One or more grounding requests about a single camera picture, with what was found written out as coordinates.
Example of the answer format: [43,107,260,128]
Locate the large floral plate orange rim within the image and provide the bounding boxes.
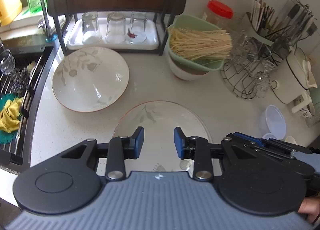
[52,47,130,112]

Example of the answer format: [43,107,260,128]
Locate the right hand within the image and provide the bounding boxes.
[298,197,319,224]

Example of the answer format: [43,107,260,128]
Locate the clear plastic container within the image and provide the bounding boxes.
[258,105,286,140]

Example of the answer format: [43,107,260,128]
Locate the white bowl brown rim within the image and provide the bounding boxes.
[167,55,209,81]

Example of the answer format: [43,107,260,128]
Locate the white electric pot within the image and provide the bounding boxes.
[271,46,317,104]

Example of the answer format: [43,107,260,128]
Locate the dry noodles bundle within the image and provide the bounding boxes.
[169,27,233,62]

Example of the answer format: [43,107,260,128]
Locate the clear glass middle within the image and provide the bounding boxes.
[105,12,126,44]

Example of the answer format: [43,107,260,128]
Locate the clear glass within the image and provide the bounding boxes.
[127,12,147,44]
[105,12,126,44]
[81,12,101,44]

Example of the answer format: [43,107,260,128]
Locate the clear glass right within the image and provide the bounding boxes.
[127,12,147,44]

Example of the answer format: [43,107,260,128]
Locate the black sink drain rack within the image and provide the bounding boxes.
[1,46,57,174]

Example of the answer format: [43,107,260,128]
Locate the white plastic tray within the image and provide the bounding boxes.
[67,17,160,51]

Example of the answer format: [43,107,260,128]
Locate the yellow cloth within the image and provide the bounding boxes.
[1,97,23,133]

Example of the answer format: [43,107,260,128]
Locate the clear glass left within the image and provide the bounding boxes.
[81,12,101,44]

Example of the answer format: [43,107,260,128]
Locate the steel wool scrubber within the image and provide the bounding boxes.
[10,67,30,98]

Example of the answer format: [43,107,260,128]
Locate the green noodle basket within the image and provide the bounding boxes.
[168,14,226,72]

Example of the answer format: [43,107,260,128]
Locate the chrome faucet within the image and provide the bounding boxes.
[27,0,57,43]

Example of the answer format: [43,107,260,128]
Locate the red lid glass jar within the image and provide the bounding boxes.
[202,0,233,29]

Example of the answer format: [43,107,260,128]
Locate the stemmed glass in sink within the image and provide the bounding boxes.
[0,49,16,75]

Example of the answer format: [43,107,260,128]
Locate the black metal shelf rack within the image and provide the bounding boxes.
[47,0,186,56]

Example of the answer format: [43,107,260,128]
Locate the chopstick holder with utensils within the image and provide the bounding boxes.
[241,0,319,55]

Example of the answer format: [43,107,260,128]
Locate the wire glass holder rack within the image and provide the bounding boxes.
[220,32,277,99]

